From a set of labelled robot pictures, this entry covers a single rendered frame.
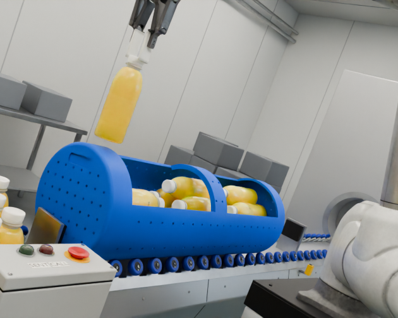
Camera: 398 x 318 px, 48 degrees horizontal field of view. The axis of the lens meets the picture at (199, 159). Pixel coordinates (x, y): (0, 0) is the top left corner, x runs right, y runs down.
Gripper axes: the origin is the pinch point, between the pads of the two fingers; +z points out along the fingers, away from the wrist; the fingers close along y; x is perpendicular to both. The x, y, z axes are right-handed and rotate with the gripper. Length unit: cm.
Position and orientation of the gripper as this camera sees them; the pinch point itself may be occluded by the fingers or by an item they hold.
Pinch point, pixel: (141, 47)
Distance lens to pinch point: 111.7
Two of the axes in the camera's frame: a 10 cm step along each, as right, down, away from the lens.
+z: -3.3, 9.4, 0.6
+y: -7.4, -3.0, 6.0
